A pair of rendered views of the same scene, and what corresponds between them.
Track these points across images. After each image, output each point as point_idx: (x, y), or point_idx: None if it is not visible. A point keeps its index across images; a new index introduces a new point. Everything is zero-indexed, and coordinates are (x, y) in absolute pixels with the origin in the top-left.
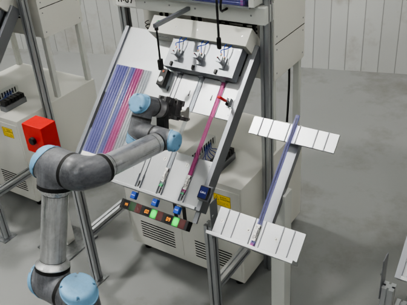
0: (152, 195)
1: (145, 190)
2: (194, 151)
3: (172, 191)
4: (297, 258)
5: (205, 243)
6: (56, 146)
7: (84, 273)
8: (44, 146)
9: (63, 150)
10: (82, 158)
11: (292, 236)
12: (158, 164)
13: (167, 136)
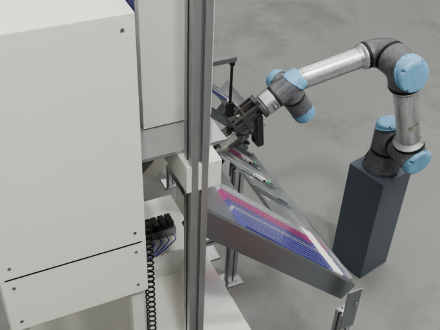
0: (280, 186)
1: (284, 192)
2: (172, 254)
3: (260, 175)
4: (218, 86)
5: (243, 188)
6: (402, 56)
7: (384, 126)
8: (414, 57)
9: (397, 49)
10: (383, 38)
11: (213, 84)
12: (260, 184)
13: (283, 72)
